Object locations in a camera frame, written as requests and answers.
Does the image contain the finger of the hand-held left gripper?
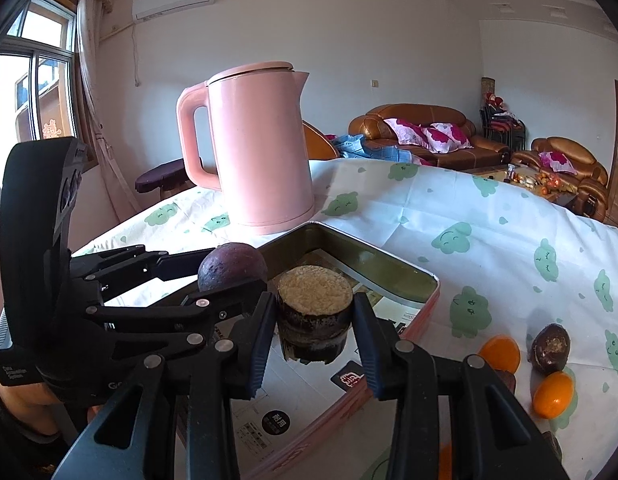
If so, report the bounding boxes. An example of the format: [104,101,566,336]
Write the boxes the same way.
[86,280,271,361]
[69,244,207,293]

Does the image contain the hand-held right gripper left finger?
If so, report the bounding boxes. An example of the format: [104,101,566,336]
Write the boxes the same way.
[52,290,280,480]

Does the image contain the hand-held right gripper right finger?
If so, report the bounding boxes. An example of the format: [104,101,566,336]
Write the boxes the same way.
[351,291,570,480]

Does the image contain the purple passion fruit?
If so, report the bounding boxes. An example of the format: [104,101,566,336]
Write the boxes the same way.
[197,242,269,293]

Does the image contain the pink tin box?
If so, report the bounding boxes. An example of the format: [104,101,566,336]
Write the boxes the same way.
[176,221,441,480]

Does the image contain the dark brown water chestnut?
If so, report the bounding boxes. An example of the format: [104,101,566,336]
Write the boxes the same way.
[528,323,570,376]

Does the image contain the person's left forearm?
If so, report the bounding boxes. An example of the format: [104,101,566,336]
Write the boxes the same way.
[0,355,97,480]

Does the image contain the printed paper liner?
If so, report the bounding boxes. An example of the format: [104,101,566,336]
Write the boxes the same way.
[214,247,420,466]

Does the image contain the dark round stool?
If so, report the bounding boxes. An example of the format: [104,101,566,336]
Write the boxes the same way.
[135,157,205,201]

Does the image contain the pink electric kettle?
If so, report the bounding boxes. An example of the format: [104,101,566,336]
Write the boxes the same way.
[176,61,316,236]

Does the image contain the white green-printed tablecloth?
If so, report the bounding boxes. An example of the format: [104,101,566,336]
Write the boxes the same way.
[0,157,618,480]

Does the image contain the window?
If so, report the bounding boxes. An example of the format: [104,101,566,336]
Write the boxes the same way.
[0,0,97,206]

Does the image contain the brown leather chair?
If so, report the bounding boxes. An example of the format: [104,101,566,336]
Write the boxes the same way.
[301,120,341,161]

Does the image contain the blue checked cloth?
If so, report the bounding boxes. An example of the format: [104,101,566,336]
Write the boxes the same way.
[331,134,415,163]

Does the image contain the beige curtain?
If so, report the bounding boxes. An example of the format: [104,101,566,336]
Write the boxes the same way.
[74,0,142,216]

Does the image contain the small brown round fruit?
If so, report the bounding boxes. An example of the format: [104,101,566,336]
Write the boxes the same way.
[539,430,563,467]

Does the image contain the wooden coffee table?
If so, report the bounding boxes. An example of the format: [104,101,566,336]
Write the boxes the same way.
[461,162,580,203]

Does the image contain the pink floral pillow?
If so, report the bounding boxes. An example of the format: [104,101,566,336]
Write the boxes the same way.
[538,151,572,175]
[384,117,432,148]
[421,122,474,153]

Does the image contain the assorted small snacks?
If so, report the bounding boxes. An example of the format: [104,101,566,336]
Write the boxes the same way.
[504,162,577,196]

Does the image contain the brown leather sofa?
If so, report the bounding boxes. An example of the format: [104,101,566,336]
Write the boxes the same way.
[348,103,510,170]

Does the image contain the stacked dark chairs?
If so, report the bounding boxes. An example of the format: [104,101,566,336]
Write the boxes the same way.
[481,105,527,151]

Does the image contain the brown leather armchair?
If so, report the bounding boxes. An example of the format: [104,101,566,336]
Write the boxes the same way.
[511,136,610,221]

